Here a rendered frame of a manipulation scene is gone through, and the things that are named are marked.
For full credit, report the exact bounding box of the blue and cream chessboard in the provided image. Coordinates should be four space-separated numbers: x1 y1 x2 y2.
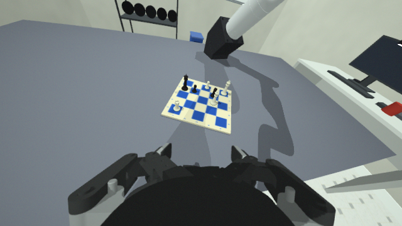
161 77 231 134

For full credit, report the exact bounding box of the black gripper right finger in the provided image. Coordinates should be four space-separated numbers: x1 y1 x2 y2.
213 146 336 226

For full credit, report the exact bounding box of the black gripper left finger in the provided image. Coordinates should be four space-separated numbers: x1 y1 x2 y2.
68 143 189 226

